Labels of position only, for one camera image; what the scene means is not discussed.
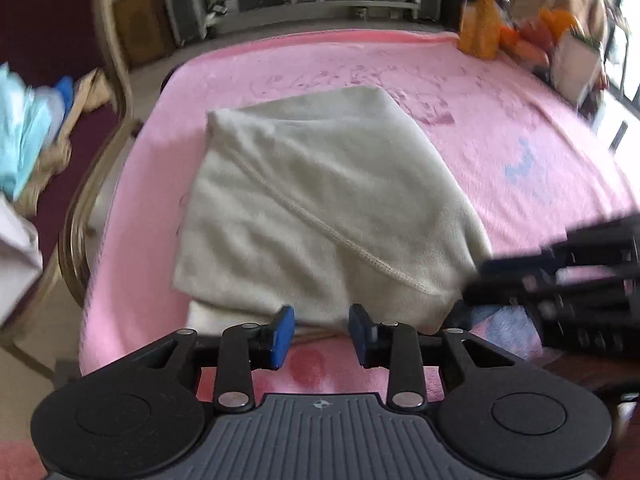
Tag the tan garment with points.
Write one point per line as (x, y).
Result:
(80, 105)

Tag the orange plush toy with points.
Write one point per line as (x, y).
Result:
(480, 15)

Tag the black table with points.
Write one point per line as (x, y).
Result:
(167, 77)

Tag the wooden cabinet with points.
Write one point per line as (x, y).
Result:
(145, 22)

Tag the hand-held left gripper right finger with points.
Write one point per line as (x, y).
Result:
(359, 336)

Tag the light cyan garment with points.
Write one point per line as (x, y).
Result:
(25, 125)

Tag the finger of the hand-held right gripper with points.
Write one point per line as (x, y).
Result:
(520, 264)
(500, 294)

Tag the maroon chair with gold frame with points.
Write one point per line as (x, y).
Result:
(107, 110)

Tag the beige garment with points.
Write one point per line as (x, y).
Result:
(320, 210)

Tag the pale lavender garment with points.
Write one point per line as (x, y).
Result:
(17, 260)

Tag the white box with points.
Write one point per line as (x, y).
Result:
(577, 67)

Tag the blue garment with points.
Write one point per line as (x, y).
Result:
(65, 92)

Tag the pink printed blanket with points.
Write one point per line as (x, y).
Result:
(500, 125)

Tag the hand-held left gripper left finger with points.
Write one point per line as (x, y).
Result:
(282, 339)

